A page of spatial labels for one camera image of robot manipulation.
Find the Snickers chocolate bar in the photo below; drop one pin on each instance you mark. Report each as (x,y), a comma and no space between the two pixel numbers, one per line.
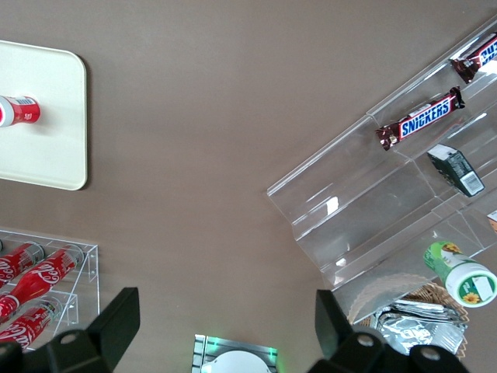
(475,58)
(423,116)

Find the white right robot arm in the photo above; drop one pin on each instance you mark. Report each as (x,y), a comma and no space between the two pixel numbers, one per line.
(237,363)

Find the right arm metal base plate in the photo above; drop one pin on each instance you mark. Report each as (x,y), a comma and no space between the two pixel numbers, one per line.
(202,349)

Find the silver foil packet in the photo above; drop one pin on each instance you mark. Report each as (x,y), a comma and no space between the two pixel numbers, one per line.
(423,307)
(415,334)

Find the clear acrylic tiered stand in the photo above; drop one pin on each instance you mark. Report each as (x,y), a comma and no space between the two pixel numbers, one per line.
(369,194)

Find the brown table cover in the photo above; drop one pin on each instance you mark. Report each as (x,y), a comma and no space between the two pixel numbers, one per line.
(217,155)

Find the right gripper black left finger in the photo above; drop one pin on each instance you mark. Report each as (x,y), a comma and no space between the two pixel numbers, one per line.
(108,334)

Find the red white cardboard box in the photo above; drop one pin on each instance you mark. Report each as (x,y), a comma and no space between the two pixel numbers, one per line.
(493,222)

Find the cream plastic tray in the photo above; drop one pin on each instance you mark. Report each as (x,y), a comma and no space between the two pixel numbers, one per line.
(50,155)

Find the red cola bottle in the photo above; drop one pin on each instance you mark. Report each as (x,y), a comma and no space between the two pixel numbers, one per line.
(19,260)
(46,272)
(31,324)

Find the deep wicker basket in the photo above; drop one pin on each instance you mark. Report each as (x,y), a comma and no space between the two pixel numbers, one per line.
(431,293)

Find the green bottle white cap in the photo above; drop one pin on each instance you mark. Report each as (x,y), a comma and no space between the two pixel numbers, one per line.
(462,276)

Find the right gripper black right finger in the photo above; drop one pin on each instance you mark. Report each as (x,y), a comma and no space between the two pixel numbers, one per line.
(341,349)

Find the small black-white box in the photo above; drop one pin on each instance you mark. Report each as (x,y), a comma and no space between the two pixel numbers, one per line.
(456,171)

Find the red white yogurt cup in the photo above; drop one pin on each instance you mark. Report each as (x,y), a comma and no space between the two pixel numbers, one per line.
(21,110)

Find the clear acrylic bottle rack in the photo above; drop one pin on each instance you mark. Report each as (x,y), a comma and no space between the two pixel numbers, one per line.
(87,279)

